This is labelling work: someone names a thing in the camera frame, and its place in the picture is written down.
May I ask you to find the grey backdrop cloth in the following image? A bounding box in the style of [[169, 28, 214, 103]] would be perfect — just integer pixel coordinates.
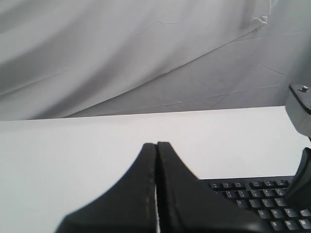
[[0, 0, 311, 121]]

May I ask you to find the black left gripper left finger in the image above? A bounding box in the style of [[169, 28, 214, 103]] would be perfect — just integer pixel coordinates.
[[57, 143, 157, 233]]

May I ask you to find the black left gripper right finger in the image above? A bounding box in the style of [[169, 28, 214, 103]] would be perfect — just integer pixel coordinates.
[[155, 142, 270, 233]]

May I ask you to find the black Acer keyboard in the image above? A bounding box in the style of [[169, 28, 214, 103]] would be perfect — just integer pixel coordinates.
[[202, 176, 311, 233]]

